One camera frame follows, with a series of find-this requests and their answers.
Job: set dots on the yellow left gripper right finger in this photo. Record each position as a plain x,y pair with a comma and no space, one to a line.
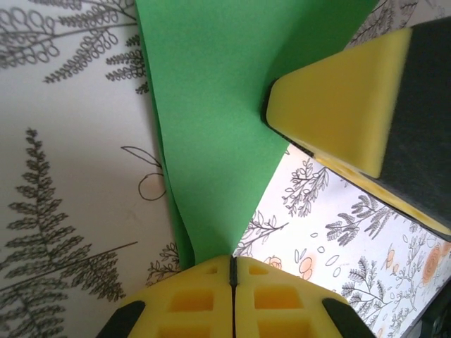
299,310

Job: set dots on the green paper sheet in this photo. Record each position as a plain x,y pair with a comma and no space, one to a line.
211,105

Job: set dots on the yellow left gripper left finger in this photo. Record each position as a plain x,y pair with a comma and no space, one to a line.
169,306

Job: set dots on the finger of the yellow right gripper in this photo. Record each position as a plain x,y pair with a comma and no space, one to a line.
387,195
334,105

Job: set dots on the floral patterned table cover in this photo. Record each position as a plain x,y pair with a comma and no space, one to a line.
70,141

